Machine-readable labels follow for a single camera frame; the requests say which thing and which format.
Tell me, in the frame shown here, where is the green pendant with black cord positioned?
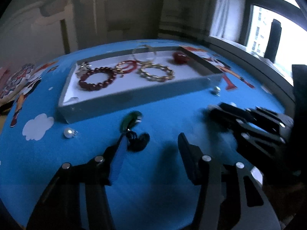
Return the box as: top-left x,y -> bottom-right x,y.
120,111 -> 150,152

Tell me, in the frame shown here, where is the patterned pillow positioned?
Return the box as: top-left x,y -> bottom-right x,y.
0,63 -> 42,101

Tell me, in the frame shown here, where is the grey tray with white inside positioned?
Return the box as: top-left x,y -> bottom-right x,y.
57,45 -> 223,124

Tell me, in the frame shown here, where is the blue cartoon tablecloth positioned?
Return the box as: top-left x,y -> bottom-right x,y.
0,39 -> 295,230

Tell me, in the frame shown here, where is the white window sill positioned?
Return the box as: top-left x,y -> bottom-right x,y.
206,36 -> 294,87

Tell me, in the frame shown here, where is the red stone pendant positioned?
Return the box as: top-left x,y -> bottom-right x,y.
173,51 -> 190,65

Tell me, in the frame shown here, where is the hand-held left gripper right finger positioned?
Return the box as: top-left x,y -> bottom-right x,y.
178,132 -> 281,230

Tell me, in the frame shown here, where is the thin red bracelet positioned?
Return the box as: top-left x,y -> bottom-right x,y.
116,60 -> 138,75

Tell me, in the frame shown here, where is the clear glass bangle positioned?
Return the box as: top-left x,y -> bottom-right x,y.
132,44 -> 157,64

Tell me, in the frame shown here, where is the black cylinder bottle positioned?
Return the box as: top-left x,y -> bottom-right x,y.
265,19 -> 282,61

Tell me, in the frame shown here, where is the pale patterned curtain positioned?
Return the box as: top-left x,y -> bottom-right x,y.
158,0 -> 259,44

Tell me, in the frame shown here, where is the white bed headboard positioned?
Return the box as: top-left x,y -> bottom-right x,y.
0,0 -> 82,55

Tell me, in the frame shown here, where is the white pearl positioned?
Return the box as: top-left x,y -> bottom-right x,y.
63,127 -> 78,139

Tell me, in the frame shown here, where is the gold segmented bracelet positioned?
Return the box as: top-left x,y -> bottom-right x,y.
137,63 -> 175,83

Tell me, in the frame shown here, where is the dark red bead bracelet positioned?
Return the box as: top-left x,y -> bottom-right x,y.
78,67 -> 117,92

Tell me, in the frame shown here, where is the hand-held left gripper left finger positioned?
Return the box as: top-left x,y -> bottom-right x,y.
26,134 -> 128,230

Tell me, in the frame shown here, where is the silver ring charm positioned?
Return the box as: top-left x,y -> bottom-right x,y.
76,62 -> 92,77

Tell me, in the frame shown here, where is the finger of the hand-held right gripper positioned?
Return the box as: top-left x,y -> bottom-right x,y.
219,103 -> 294,138
207,105 -> 286,160

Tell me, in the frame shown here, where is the dark window frame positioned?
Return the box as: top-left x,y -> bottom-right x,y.
240,0 -> 307,51

